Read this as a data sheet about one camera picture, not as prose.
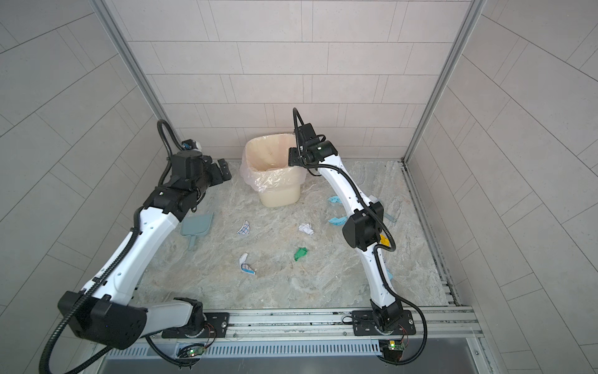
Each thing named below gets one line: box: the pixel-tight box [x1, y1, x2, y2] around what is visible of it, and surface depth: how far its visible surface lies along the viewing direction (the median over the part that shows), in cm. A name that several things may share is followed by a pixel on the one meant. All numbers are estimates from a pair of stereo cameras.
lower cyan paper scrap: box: [327, 215, 349, 226], surface depth 97 cm
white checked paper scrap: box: [236, 220, 250, 236], surface depth 93 cm
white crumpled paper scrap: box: [298, 222, 314, 236], surface depth 93 cm
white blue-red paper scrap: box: [239, 252, 257, 276], surface depth 84 cm
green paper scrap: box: [293, 246, 309, 262], surface depth 87 cm
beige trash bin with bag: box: [239, 134, 307, 209], surface depth 93 cm
